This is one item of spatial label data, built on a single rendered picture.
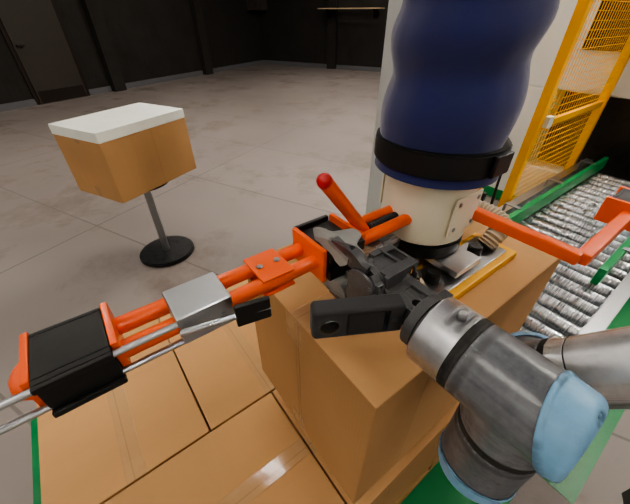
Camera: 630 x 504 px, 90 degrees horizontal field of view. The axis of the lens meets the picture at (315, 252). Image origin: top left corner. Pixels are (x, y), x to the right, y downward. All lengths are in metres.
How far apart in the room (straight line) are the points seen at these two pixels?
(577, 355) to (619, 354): 0.04
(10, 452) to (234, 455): 1.23
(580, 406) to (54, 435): 1.22
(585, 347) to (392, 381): 0.24
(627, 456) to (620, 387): 1.60
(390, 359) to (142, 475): 0.78
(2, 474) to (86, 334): 1.62
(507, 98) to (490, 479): 0.47
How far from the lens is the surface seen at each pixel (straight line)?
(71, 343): 0.43
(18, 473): 1.99
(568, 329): 1.58
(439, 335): 0.37
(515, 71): 0.56
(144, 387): 1.23
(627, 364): 0.47
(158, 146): 2.27
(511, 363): 0.36
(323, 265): 0.47
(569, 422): 0.36
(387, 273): 0.42
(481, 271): 0.72
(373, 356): 0.53
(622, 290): 1.82
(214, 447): 1.06
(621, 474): 2.01
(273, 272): 0.44
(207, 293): 0.43
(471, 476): 0.46
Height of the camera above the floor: 1.50
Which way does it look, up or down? 37 degrees down
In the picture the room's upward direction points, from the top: straight up
